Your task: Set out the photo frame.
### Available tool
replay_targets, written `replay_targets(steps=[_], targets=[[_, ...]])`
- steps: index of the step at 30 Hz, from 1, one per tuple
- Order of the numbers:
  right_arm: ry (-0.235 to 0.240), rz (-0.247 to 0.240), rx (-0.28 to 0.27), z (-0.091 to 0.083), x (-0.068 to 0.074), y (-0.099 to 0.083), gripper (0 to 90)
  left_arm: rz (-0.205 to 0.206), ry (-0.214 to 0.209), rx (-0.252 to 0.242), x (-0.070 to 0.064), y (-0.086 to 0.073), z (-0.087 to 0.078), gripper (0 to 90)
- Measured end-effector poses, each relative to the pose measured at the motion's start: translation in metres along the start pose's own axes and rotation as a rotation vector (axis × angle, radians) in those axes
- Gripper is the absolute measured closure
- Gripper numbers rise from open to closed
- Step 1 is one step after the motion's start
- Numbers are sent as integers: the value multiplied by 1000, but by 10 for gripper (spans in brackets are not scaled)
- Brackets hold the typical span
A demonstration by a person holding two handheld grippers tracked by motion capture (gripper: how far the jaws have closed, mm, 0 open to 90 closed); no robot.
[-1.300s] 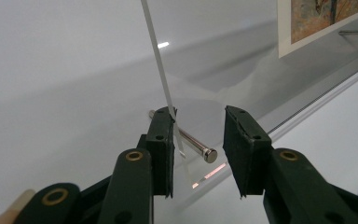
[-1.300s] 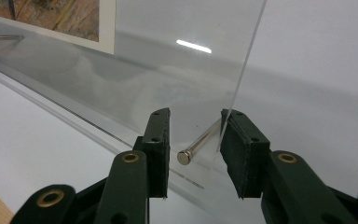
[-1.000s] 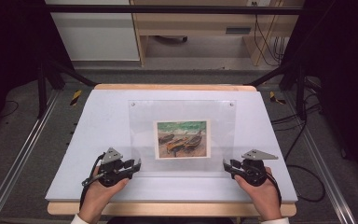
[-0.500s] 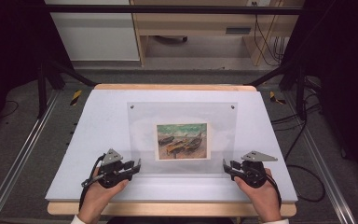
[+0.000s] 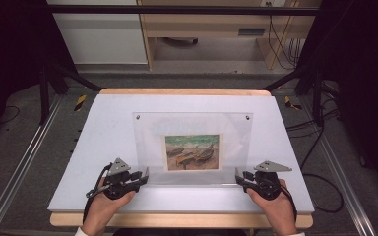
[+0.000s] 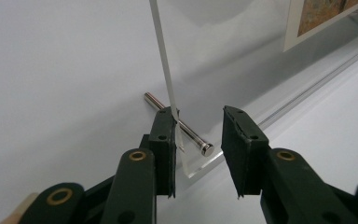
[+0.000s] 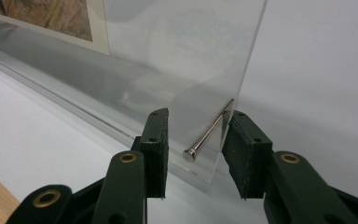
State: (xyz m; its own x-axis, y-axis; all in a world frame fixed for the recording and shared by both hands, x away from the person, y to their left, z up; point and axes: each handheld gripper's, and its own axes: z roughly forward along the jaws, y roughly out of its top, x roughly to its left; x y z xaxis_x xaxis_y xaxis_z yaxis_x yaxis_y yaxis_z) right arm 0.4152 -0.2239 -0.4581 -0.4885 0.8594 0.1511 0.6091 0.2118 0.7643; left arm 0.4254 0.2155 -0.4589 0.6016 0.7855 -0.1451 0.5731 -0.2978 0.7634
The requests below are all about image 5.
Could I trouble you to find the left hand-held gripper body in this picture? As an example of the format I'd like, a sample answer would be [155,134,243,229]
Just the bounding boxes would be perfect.
[101,157,136,201]

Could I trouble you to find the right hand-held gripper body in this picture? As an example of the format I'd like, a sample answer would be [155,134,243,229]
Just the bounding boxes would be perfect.
[251,159,293,202]

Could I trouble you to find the painted boats picture card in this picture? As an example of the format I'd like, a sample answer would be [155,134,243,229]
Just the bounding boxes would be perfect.
[161,133,223,172]

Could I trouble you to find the clear acrylic photo frame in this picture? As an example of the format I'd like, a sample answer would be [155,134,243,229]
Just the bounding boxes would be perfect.
[132,111,254,187]

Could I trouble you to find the person's right hand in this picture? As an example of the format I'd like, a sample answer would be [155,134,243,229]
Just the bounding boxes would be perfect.
[245,178,298,236]

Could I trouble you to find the person's left hand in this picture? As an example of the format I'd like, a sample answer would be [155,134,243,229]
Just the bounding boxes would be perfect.
[81,177,137,236]

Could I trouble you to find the white table board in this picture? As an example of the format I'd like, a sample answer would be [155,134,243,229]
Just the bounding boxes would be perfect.
[47,93,316,214]

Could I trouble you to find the right yellow clamp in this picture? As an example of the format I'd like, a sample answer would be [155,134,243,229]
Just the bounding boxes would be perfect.
[283,95,303,111]

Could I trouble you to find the yellow clamp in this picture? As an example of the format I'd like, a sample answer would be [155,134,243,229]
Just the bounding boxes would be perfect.
[74,94,88,113]
[283,95,303,111]

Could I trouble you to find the left yellow clamp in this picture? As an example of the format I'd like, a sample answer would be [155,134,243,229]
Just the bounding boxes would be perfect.
[74,94,88,113]

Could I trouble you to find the black metal stand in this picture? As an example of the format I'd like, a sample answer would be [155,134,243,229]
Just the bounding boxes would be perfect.
[38,62,103,126]
[261,62,326,128]

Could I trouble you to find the white cabinet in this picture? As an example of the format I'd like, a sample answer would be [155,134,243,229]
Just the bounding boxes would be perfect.
[46,0,149,65]

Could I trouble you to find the grey label on desk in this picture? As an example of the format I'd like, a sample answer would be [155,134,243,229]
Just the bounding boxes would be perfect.
[237,29,266,37]

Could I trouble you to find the black curtain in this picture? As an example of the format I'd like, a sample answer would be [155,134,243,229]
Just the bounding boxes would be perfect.
[295,0,378,201]
[0,0,77,150]

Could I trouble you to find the light wooden desk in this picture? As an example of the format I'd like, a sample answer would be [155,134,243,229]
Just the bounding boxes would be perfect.
[137,0,323,71]

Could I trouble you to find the black horizontal bar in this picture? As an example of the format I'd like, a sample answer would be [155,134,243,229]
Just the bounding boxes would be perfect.
[45,4,323,17]

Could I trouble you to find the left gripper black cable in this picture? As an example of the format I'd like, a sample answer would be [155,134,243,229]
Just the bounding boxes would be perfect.
[82,164,113,224]

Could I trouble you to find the black floor cable bundle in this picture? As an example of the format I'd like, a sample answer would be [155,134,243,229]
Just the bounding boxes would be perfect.
[285,82,343,140]

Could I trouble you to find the aluminium floor rail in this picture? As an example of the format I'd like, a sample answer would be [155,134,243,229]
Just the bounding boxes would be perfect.
[298,96,377,236]
[0,94,64,236]

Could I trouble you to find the thin black floor cable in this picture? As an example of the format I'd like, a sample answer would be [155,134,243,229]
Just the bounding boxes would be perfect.
[0,105,21,125]

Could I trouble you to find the black hanging cables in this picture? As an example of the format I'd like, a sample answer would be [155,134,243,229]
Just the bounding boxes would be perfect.
[266,1,304,71]

